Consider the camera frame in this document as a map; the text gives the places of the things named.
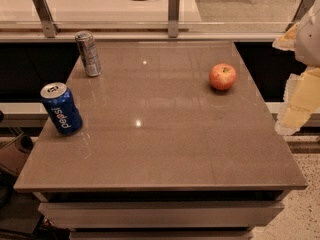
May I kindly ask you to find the right metal railing bracket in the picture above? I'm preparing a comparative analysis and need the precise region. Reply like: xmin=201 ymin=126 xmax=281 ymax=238
xmin=286 ymin=0 xmax=319 ymax=31

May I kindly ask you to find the blue pepsi can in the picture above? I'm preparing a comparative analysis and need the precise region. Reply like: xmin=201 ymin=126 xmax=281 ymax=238
xmin=40 ymin=82 xmax=82 ymax=136

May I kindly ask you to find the left metal railing bracket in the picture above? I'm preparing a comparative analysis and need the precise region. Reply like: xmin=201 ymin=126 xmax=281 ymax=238
xmin=32 ymin=0 xmax=59 ymax=38

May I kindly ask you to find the middle metal railing bracket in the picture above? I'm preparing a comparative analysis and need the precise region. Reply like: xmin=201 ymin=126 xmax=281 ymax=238
xmin=168 ymin=0 xmax=180 ymax=38

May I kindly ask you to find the dark chair base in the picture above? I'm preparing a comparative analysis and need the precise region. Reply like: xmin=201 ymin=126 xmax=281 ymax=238
xmin=0 ymin=127 xmax=43 ymax=240

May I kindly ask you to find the metal railing bracket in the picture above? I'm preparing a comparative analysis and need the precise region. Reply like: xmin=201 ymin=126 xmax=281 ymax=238
xmin=32 ymin=0 xmax=59 ymax=38
xmin=168 ymin=0 xmax=180 ymax=38
xmin=286 ymin=0 xmax=319 ymax=31

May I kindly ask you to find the red apple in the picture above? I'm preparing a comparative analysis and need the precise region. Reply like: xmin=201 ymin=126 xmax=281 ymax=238
xmin=209 ymin=63 xmax=237 ymax=91

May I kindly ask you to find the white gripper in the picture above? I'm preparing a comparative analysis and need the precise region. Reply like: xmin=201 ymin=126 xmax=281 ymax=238
xmin=272 ymin=0 xmax=320 ymax=136

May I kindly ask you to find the silver energy drink can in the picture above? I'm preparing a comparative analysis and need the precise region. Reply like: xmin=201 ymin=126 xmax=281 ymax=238
xmin=75 ymin=31 xmax=102 ymax=77

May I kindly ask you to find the grey table drawer unit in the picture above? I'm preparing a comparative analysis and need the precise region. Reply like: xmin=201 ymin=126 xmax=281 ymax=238
xmin=39 ymin=201 xmax=284 ymax=240

